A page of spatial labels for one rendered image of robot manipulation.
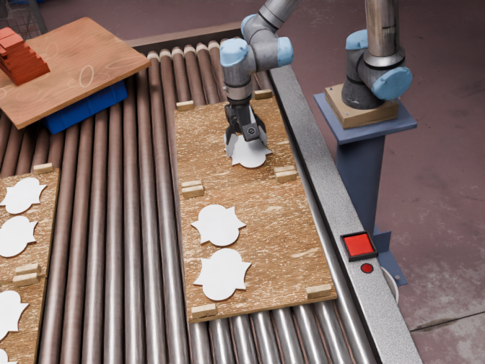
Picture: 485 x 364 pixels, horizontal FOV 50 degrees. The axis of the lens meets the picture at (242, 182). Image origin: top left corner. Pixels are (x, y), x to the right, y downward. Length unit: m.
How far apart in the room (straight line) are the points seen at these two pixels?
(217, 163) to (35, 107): 0.64
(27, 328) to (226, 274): 0.48
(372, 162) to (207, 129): 0.61
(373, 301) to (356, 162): 0.75
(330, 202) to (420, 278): 1.08
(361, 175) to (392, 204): 0.80
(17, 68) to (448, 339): 1.91
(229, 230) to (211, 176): 0.23
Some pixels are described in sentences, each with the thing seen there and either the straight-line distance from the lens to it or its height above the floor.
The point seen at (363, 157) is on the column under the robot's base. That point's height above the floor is 0.72.
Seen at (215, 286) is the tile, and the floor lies 0.95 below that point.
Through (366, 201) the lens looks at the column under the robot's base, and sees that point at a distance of 2.07.
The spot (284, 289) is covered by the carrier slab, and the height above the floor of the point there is 0.94.
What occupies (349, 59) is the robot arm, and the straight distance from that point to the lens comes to 1.71.
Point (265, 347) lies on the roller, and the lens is 1.21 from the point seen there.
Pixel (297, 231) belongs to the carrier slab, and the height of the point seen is 0.94.
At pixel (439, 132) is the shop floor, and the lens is 3.19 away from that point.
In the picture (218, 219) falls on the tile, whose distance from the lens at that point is 1.40.
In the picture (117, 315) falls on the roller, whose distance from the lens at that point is 1.33.
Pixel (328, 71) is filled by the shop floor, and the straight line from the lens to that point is 3.64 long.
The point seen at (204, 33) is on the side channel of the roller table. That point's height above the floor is 0.95.
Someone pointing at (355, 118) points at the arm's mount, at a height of 0.91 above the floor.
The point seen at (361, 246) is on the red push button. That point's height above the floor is 0.93.
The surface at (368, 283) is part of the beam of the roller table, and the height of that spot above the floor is 0.92.
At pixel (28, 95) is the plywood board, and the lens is 1.91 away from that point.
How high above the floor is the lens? 1.99
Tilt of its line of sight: 44 degrees down
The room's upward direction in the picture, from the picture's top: 8 degrees counter-clockwise
